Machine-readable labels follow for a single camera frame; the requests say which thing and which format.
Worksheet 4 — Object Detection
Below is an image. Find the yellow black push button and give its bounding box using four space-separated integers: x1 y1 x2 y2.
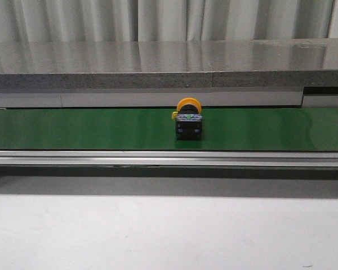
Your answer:
171 97 203 141

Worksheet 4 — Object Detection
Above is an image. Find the white pleated curtain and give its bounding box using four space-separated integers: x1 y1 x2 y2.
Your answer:
0 1 335 42

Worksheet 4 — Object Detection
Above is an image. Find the aluminium conveyor front rail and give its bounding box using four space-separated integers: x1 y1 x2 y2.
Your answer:
0 150 338 168

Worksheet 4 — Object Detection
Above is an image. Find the green conveyor belt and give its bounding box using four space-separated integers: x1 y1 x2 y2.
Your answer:
0 107 338 151

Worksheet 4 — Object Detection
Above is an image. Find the grey conveyor rear rail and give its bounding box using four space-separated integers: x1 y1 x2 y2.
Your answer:
0 87 338 108

